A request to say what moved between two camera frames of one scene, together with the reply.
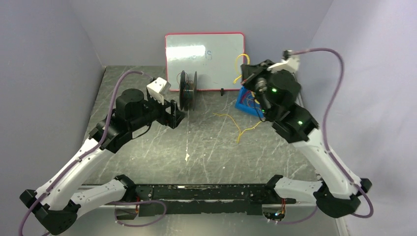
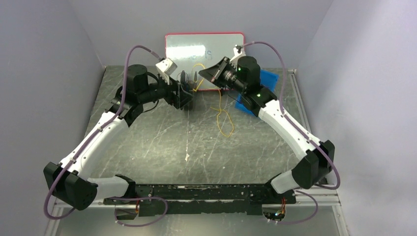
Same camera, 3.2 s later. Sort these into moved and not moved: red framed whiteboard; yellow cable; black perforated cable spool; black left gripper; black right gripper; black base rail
Moved: black left gripper; yellow cable; black right gripper
Not moved: black base rail; black perforated cable spool; red framed whiteboard
